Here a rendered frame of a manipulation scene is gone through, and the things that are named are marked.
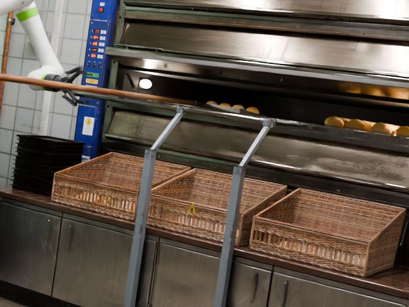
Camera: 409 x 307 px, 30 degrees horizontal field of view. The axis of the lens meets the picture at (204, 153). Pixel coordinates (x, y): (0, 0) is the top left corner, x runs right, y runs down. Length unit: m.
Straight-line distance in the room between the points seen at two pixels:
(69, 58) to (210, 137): 1.10
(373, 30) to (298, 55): 0.40
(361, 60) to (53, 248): 1.82
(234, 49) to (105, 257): 1.28
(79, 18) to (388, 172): 2.09
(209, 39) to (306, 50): 0.58
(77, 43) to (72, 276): 1.47
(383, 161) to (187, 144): 1.09
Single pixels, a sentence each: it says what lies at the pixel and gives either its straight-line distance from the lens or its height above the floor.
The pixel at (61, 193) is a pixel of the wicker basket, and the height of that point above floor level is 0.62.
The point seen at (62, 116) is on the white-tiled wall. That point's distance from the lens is 4.72.
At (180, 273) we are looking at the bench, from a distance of 3.60.
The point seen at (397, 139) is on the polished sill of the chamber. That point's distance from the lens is 3.72.
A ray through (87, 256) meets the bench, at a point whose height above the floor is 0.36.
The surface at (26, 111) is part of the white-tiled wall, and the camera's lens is 4.92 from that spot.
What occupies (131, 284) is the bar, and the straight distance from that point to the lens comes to 3.70.
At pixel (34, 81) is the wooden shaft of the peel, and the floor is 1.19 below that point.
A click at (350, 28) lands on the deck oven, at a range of 3.85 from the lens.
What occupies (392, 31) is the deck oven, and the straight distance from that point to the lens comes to 3.79.
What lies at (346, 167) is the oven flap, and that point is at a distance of 3.79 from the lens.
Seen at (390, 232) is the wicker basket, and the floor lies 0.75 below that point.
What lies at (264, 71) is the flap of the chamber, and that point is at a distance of 3.83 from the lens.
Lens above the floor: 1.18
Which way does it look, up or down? 3 degrees down
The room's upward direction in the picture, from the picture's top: 8 degrees clockwise
